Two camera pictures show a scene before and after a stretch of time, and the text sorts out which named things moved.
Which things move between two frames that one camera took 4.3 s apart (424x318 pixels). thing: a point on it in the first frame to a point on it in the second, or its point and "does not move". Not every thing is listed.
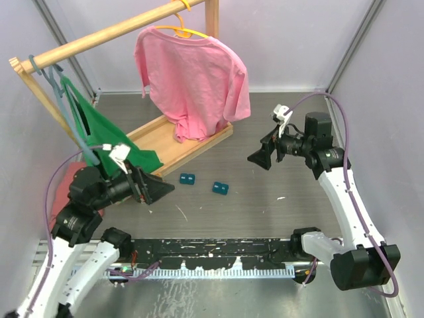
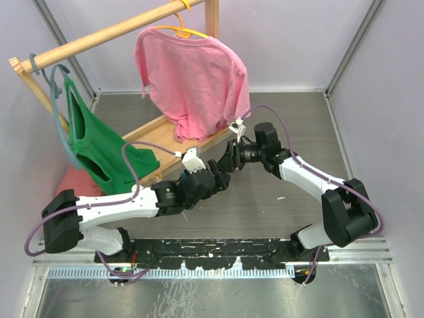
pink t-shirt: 197,84 does not move
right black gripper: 262,157 to 226,162
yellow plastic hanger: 182,32 does not move
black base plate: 217,253 does not move
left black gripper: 156,188 to 222,179
